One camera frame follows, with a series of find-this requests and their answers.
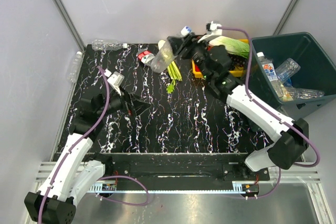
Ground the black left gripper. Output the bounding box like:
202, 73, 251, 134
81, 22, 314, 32
97, 85, 151, 118

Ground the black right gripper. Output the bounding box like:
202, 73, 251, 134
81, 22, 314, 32
168, 32, 213, 81

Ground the clear crushed bottle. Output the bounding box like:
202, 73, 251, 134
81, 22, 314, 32
150, 26, 192, 73

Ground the red label crushed bottle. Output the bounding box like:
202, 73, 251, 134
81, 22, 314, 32
136, 49, 155, 67

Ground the clear bottle back row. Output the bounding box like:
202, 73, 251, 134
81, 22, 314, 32
91, 40, 128, 51

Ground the clear bottle blue red label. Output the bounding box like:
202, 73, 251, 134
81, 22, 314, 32
257, 52, 283, 98

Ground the clear ribbed bottle white cap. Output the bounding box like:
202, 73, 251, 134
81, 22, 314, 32
275, 58, 301, 83

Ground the large clear square bottle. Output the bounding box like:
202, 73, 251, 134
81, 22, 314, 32
281, 85, 293, 102

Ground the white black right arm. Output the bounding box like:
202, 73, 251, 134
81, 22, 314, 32
167, 33, 309, 180

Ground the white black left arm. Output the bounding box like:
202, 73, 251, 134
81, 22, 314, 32
24, 91, 150, 223

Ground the dark green plastic bin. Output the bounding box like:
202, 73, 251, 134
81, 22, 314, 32
248, 32, 335, 120

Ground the celery stalk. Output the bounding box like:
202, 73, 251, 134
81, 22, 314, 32
157, 39, 183, 94

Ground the napa cabbage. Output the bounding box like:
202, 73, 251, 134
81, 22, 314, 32
209, 36, 250, 59

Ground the yellow plastic tray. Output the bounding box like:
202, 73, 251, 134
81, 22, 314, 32
208, 45, 244, 77

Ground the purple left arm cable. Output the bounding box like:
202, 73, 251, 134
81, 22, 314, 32
37, 66, 110, 224

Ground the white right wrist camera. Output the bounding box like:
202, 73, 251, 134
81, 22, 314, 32
197, 21, 223, 43

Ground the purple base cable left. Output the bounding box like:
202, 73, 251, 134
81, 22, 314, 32
96, 175, 151, 206

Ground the aluminium frame post left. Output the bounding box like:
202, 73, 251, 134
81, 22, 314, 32
53, 0, 86, 51

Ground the aluminium frame post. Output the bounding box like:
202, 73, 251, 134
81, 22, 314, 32
273, 0, 300, 35
53, 0, 86, 51

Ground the aluminium frame post right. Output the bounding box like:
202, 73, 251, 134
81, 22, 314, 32
273, 0, 300, 35

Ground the aluminium front rail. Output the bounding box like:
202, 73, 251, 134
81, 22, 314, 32
35, 162, 321, 195

